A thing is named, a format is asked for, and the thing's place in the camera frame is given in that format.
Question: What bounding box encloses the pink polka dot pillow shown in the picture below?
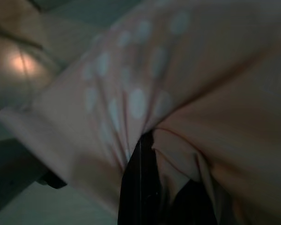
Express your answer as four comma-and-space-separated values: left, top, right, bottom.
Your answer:
0, 0, 281, 225

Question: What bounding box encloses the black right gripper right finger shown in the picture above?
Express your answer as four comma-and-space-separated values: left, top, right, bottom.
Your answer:
172, 177, 219, 225

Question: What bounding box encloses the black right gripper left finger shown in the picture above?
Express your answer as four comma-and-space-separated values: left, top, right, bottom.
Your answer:
117, 133, 160, 225

